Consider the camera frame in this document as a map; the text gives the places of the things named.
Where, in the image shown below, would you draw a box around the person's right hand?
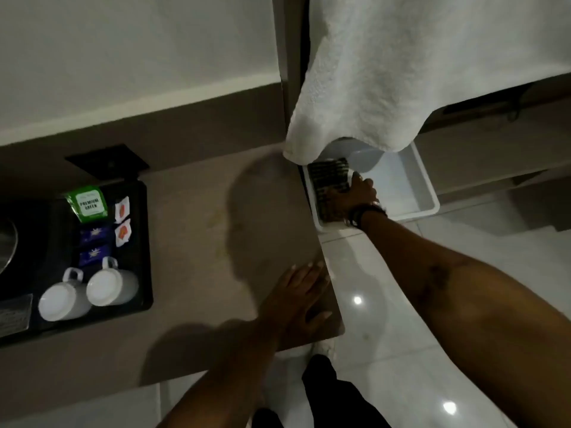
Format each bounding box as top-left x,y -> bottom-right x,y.
323,171 -> 380,223

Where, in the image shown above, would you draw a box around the person's left hand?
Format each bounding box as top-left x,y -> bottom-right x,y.
256,260 -> 333,349

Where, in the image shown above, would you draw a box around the checked dark cloth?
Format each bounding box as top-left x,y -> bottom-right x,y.
309,158 -> 353,224

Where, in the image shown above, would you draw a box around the person's left forearm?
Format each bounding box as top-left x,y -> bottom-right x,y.
156,320 -> 286,428

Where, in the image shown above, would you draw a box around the person's right forearm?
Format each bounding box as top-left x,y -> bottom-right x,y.
357,208 -> 571,428

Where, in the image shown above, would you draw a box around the person's white shoe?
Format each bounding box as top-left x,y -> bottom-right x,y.
311,340 -> 336,360

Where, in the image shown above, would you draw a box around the white plastic bin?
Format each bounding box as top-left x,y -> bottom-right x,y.
302,138 -> 441,233

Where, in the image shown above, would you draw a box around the person's black trousers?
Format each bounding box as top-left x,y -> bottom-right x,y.
252,354 -> 391,428

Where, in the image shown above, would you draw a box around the white towel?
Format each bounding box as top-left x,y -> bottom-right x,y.
283,0 -> 571,166

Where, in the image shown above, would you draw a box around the brown wooden cabinet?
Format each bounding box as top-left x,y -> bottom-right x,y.
414,73 -> 571,207

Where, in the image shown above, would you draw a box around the white cup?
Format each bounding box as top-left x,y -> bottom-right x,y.
37,267 -> 92,322
86,257 -> 139,307

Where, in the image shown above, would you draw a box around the blue tea packet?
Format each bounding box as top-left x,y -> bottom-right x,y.
79,244 -> 112,268
80,224 -> 110,246

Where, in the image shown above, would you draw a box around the green tea packet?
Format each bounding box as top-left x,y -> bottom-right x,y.
64,185 -> 109,224

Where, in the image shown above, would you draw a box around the black tray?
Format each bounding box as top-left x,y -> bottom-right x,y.
0,180 -> 155,349

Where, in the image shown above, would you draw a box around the clear plastic packet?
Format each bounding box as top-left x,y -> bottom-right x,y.
0,293 -> 34,338

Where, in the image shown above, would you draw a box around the silver kettle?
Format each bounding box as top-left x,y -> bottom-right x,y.
0,215 -> 19,275

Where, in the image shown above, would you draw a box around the dark wrist bracelet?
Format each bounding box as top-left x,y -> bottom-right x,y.
345,201 -> 388,230

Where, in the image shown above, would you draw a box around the black wall socket plate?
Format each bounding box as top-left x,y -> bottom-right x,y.
64,144 -> 150,181

